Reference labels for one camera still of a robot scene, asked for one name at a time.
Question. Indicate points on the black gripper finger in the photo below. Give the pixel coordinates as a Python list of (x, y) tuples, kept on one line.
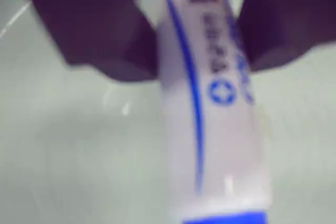
[(283, 19), (99, 30)]

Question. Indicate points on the blue capped white marker pen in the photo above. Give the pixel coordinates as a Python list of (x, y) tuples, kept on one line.
[(220, 134)]

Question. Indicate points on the teal green round bowl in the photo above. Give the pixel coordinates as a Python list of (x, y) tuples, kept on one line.
[(52, 155)]

